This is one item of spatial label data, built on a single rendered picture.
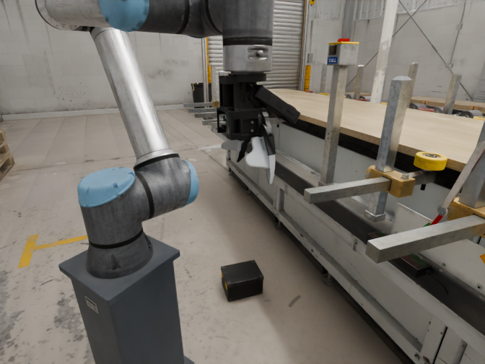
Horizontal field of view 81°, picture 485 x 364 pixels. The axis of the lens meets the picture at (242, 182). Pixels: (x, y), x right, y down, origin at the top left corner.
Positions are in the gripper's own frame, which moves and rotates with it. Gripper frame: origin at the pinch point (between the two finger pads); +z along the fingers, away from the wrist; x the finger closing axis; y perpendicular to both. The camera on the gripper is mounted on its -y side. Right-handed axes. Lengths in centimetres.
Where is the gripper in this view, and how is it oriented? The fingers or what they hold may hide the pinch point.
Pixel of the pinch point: (255, 172)
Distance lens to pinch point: 61.9
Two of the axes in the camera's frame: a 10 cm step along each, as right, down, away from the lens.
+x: 4.4, 3.5, -8.3
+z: 0.0, 9.2, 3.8
